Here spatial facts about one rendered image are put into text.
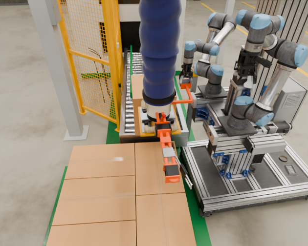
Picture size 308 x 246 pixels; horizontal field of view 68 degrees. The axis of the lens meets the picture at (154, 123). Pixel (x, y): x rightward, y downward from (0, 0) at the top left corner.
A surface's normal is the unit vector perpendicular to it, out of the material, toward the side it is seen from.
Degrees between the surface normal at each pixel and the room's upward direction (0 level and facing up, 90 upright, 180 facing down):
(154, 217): 0
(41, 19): 90
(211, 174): 0
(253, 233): 0
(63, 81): 90
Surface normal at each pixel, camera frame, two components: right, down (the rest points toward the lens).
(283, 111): 0.17, 0.62
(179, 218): 0.00, -0.77
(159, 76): -0.16, 0.36
